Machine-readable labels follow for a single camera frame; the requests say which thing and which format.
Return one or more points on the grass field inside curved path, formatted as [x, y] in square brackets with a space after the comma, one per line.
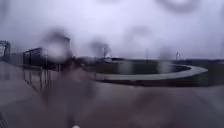
[143, 68]

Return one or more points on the wet brown asphalt road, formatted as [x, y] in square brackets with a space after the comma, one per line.
[133, 106]

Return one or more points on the pole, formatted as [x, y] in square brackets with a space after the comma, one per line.
[177, 56]

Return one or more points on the robot's own part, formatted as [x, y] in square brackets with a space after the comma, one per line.
[76, 126]

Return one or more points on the metal railing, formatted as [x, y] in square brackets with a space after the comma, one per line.
[33, 58]

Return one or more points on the grass strip beside road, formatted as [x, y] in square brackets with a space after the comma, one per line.
[203, 80]

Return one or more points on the dark frame structure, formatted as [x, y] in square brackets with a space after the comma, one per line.
[6, 50]

